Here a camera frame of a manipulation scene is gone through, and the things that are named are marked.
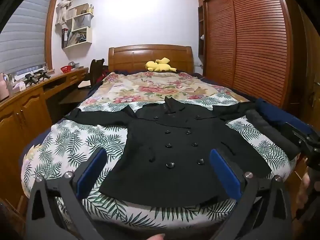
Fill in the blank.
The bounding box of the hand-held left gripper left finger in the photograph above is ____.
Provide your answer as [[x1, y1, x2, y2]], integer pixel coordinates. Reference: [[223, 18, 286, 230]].
[[25, 147, 108, 240]]

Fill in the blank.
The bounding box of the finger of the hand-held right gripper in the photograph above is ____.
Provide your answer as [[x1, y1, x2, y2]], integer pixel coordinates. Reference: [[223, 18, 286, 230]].
[[284, 122, 313, 145]]

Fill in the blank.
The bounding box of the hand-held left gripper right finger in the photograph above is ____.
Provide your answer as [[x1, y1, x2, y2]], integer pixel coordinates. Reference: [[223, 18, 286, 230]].
[[209, 149, 293, 240]]

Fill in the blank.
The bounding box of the black double-breasted coat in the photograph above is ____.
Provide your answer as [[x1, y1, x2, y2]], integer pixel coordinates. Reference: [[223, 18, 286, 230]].
[[64, 96, 272, 208]]

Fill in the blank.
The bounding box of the person's right hand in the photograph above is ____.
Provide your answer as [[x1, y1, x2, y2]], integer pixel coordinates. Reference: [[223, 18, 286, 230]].
[[297, 171, 311, 212]]

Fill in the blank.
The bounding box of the folded grey garment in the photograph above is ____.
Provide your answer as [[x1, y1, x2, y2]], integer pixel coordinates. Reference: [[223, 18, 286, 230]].
[[245, 109, 300, 160]]

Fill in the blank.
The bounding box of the folded navy garment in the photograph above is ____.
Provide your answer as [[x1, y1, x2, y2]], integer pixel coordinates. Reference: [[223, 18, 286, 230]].
[[255, 98, 314, 137]]

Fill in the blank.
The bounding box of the leaf print blanket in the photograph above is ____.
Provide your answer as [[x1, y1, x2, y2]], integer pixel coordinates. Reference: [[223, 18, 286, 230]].
[[21, 92, 299, 230]]

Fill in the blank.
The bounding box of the wooden desk with cabinets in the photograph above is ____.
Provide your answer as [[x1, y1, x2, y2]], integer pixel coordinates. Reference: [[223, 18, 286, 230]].
[[0, 66, 90, 205]]

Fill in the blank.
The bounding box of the dark wooden chair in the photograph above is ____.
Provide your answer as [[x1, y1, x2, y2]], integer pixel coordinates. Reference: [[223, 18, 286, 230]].
[[77, 58, 105, 89]]

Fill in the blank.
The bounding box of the floral quilt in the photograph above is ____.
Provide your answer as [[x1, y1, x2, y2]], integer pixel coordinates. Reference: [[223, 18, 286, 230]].
[[79, 71, 240, 110]]

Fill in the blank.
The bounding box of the black folding device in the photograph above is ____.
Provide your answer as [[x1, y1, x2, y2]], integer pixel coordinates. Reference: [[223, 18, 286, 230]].
[[23, 72, 39, 85], [36, 70, 51, 82]]

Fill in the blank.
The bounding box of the wooden louvered wardrobe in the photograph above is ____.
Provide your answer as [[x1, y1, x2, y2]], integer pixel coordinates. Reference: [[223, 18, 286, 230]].
[[197, 0, 320, 120]]

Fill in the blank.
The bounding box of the pink bottle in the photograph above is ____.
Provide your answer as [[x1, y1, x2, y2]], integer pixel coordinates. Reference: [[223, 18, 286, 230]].
[[0, 73, 8, 101]]

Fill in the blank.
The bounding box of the wooden bed headboard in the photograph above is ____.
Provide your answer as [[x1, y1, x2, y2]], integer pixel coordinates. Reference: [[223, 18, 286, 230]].
[[108, 44, 195, 75]]

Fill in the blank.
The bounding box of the yellow plush toy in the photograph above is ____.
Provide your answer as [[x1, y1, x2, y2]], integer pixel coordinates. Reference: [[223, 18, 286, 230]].
[[145, 57, 177, 73]]

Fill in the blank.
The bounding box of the grey window blind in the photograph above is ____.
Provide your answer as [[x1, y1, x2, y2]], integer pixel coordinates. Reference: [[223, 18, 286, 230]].
[[0, 0, 57, 74]]

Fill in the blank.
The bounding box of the tied beige curtain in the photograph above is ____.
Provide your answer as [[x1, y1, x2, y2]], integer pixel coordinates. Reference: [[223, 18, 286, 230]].
[[55, 0, 74, 25]]

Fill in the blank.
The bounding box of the white wall shelf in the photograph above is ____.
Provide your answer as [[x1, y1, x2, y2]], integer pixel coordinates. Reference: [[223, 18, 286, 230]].
[[61, 3, 94, 49]]

